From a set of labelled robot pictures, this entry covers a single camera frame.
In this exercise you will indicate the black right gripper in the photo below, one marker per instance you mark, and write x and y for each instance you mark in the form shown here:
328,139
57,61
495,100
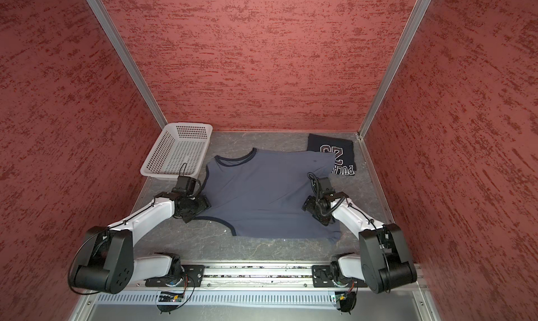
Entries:
309,205

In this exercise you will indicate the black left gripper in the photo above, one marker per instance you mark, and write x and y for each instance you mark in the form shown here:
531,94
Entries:
204,204

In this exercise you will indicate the grey-blue tank top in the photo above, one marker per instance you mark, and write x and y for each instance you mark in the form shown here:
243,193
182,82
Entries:
261,194

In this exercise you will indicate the navy tank top red trim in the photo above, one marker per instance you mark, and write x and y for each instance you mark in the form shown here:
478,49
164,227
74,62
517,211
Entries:
342,149

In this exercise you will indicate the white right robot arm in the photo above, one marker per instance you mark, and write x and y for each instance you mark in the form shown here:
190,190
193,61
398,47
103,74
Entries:
384,262

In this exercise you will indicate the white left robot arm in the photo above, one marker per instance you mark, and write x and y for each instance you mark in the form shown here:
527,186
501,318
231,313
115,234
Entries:
105,261

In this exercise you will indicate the white plastic laundry basket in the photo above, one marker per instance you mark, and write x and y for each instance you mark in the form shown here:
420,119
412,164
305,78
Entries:
179,150

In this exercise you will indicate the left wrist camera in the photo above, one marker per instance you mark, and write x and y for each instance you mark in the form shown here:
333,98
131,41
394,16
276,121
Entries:
185,185

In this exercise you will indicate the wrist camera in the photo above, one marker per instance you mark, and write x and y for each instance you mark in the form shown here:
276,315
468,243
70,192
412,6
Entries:
324,187
185,185

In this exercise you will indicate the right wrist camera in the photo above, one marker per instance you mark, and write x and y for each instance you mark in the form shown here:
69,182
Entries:
324,187

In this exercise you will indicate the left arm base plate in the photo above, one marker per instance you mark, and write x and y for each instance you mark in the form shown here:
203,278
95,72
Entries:
192,275

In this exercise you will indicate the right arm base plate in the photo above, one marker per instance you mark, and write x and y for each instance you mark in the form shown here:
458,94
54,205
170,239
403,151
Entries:
328,276

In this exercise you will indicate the aluminium front rail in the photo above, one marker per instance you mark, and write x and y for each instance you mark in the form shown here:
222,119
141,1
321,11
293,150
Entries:
244,276

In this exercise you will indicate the left circuit board with wires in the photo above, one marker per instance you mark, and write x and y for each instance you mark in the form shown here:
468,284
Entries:
169,301

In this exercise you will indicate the circuit board with wires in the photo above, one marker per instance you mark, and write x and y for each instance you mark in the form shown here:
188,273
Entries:
345,301
169,301

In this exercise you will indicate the slotted white cable duct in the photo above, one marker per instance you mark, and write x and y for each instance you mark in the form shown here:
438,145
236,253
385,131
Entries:
308,299

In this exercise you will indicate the right circuit board with wires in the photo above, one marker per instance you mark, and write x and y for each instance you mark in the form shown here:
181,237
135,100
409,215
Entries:
345,301

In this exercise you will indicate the aluminium corner post left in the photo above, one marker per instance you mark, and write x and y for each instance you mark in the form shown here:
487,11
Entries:
100,12

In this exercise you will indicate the aluminium corner post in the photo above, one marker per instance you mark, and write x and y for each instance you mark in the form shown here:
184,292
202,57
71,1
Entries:
100,12
413,22

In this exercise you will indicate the aluminium corner post right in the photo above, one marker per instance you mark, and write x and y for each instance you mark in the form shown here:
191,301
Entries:
413,22

